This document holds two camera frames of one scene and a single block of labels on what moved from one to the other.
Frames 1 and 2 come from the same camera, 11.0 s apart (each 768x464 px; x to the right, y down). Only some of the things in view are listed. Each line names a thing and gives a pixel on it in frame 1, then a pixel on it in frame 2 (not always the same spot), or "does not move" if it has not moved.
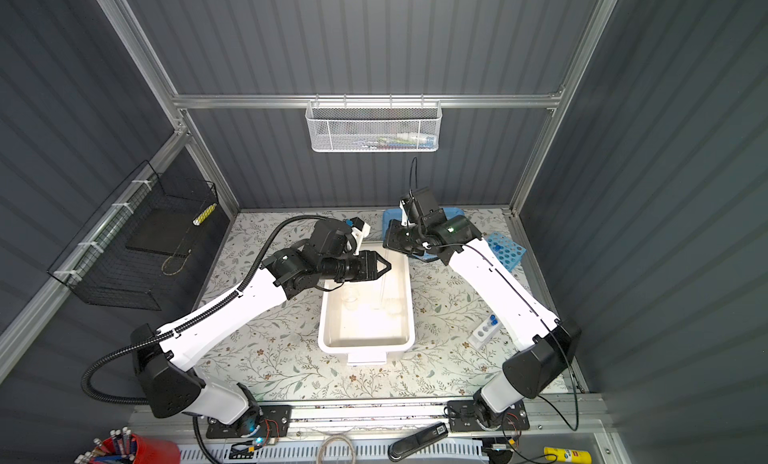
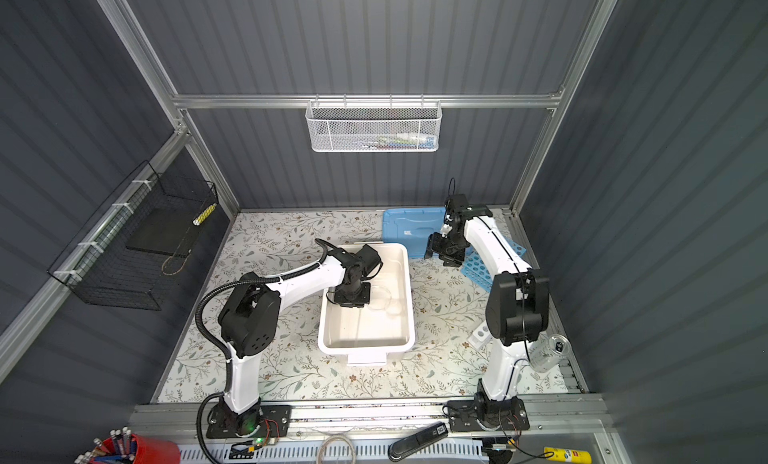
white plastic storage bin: (367, 319) does not move
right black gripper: (391, 236) → (434, 246)
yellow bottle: (567, 456) does not move
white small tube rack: (478, 338) does not move
